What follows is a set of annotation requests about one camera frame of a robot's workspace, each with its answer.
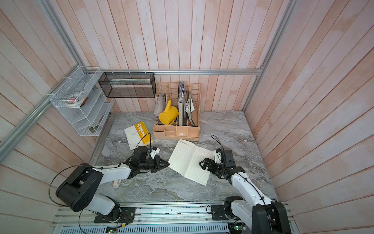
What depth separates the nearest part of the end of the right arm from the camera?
628 millimetres

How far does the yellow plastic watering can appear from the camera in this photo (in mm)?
972

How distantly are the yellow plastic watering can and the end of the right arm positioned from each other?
0.36 meters
